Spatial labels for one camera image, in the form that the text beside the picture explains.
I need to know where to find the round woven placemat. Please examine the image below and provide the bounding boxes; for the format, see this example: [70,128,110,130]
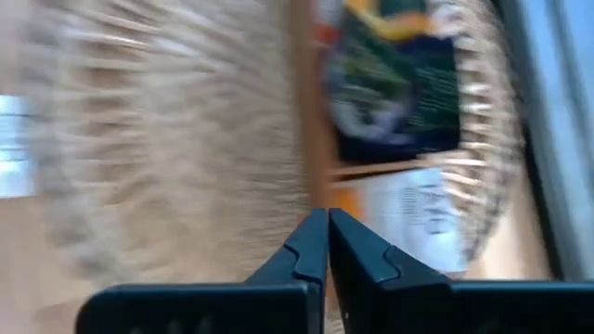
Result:
[18,0,525,289]

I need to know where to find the wooden tea box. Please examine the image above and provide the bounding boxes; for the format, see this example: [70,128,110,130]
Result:
[291,0,470,279]

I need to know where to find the yellow fruit tea packet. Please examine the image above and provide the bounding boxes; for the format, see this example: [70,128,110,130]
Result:
[341,0,440,43]

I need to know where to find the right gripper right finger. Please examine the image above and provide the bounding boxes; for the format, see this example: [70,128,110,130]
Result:
[329,207,594,334]

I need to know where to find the dark foil tea packet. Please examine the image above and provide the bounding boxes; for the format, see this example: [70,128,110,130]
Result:
[324,34,463,164]

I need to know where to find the black aluminium table frame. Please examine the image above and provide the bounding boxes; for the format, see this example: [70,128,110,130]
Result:
[491,0,594,282]

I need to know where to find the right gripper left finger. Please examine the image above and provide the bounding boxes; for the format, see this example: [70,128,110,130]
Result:
[75,207,330,334]

